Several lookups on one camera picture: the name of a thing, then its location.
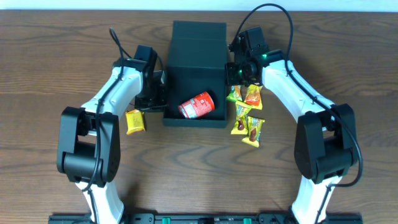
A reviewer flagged small yellow snack packet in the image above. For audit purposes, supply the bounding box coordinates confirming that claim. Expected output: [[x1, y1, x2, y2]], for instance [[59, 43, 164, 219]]
[[125, 110, 146, 135]]

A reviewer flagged red chips can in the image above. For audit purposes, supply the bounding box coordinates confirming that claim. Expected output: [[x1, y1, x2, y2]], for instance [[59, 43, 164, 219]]
[[178, 91, 215, 119]]

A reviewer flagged dark green box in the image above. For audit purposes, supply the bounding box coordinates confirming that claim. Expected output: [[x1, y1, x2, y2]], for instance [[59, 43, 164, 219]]
[[163, 21, 228, 128]]

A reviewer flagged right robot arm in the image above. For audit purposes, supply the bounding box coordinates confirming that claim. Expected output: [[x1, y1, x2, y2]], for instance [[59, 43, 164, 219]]
[[226, 27, 363, 223]]

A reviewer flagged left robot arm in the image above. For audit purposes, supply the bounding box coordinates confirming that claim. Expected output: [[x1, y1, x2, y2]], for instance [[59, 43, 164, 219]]
[[49, 45, 167, 223]]

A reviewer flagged green yellow snack packet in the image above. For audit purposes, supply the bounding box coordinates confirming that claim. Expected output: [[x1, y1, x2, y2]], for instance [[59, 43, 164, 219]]
[[226, 85, 243, 102]]

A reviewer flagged yellow orange snack packet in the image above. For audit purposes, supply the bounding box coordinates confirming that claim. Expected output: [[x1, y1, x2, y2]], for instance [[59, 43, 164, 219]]
[[244, 85, 263, 110]]

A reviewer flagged yellow brown snack packet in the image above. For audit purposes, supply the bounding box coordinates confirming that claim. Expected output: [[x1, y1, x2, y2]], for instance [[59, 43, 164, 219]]
[[242, 116, 265, 147]]

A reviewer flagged yellow chocolate snack packet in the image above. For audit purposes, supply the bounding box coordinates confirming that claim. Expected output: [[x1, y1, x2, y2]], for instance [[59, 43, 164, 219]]
[[231, 101, 252, 135]]

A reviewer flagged left black cable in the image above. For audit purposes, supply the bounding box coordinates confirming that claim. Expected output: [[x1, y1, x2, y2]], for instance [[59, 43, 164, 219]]
[[81, 27, 165, 224]]

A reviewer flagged black cable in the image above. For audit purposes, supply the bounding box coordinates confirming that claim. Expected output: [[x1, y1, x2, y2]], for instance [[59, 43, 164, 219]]
[[233, 2, 364, 224], [81, 27, 165, 224]]

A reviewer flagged right black cable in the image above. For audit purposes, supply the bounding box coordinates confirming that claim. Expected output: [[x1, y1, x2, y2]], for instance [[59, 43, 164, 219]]
[[233, 2, 364, 224]]

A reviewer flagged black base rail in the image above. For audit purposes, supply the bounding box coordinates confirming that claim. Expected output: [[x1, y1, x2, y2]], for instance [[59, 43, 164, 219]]
[[48, 213, 363, 224]]

